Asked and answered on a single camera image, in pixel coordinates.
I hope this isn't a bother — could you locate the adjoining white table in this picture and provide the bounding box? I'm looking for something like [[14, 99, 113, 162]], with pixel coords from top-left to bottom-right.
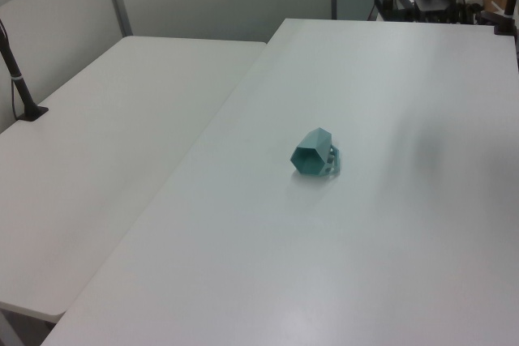
[[0, 35, 268, 318]]

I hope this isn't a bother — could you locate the black camera stand with base plate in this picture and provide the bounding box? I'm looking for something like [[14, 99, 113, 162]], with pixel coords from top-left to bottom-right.
[[0, 17, 49, 122]]

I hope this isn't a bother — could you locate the black box device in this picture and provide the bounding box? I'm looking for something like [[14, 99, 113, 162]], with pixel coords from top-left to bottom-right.
[[414, 0, 452, 14]]

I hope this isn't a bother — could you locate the teal hexagonal cup with handle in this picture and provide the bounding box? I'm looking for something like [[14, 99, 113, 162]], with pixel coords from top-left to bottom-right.
[[289, 127, 341, 179]]

